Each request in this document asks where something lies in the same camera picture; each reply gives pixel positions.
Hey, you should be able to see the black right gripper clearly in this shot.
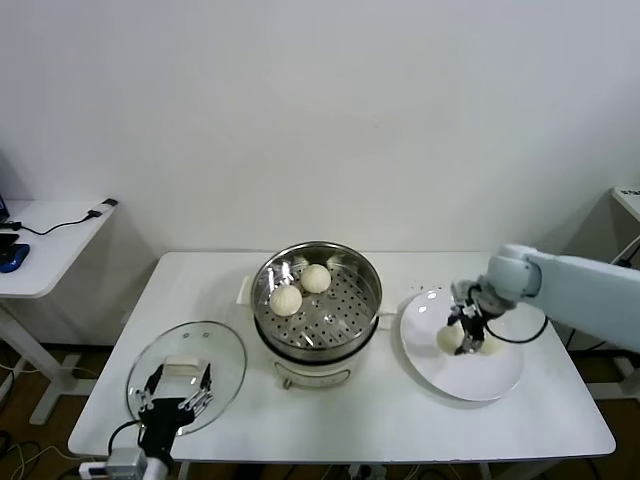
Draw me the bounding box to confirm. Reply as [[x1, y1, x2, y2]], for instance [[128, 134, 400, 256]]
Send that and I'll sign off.
[[446, 301, 489, 357]]

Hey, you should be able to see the round glass pot lid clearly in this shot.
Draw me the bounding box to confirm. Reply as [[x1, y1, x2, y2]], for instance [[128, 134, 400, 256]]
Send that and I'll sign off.
[[125, 320, 249, 438]]

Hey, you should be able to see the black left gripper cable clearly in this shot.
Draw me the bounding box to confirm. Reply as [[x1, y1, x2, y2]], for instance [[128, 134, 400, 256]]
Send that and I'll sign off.
[[107, 418, 146, 459]]

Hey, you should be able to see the white round plate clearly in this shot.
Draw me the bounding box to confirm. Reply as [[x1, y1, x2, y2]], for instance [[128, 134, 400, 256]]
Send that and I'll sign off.
[[399, 288, 525, 403]]

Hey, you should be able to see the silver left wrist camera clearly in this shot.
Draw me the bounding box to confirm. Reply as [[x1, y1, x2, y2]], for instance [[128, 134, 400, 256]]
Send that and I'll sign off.
[[77, 447, 149, 480]]

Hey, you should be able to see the white electric cooker pot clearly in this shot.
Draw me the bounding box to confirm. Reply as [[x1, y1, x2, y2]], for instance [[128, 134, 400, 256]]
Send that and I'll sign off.
[[235, 274, 399, 392]]

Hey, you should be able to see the thin black desk cable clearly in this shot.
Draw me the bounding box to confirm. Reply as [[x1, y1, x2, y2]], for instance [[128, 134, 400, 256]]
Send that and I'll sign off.
[[8, 209, 104, 236]]

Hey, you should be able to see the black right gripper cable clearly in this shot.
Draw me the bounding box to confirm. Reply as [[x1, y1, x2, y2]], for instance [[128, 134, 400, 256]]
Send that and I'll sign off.
[[482, 312, 550, 345]]

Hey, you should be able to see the black power adapter cable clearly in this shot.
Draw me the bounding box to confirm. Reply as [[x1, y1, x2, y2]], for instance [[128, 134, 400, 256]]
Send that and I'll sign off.
[[564, 244, 632, 351]]

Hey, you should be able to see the white side desk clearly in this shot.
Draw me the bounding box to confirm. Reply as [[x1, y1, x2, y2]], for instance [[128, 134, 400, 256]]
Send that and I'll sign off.
[[0, 198, 121, 426]]

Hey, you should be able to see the dark laptop screen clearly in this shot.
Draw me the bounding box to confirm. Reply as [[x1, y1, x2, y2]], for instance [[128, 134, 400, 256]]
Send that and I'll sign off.
[[0, 147, 13, 224]]

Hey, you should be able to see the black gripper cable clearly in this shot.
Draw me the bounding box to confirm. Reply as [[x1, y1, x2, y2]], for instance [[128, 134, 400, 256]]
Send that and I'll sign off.
[[107, 418, 146, 459], [482, 312, 550, 345]]

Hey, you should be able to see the perforated steel steamer basket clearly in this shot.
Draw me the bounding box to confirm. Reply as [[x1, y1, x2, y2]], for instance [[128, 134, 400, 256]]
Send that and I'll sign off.
[[250, 241, 385, 353]]

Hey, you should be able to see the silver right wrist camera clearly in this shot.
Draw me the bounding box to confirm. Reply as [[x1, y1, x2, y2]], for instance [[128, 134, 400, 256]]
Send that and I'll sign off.
[[449, 280, 484, 307]]

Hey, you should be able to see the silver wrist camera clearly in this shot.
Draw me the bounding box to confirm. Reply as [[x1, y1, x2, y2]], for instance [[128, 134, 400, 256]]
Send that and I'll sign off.
[[77, 447, 149, 480], [449, 280, 484, 307]]

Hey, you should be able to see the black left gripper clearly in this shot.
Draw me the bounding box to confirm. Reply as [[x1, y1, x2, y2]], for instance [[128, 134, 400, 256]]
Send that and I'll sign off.
[[133, 362, 214, 461]]

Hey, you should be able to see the blue desk gadget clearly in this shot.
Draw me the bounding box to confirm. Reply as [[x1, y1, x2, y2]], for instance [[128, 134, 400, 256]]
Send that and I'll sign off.
[[0, 241, 32, 274]]

